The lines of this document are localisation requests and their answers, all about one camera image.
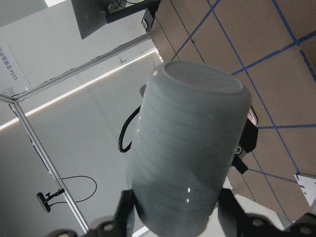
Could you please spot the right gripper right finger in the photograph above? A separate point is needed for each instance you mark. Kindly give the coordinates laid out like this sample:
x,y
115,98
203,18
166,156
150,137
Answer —
x,y
235,222

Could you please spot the black monitor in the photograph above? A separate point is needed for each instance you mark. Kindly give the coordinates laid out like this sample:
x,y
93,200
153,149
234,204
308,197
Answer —
x,y
91,15

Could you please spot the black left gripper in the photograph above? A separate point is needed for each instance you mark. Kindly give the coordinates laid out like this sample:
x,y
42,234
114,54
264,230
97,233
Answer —
x,y
247,142

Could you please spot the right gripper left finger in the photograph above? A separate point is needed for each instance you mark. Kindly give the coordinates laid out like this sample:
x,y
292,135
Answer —
x,y
123,221

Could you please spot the grey plastic cup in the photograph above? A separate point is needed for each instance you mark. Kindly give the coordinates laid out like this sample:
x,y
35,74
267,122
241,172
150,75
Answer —
x,y
190,123

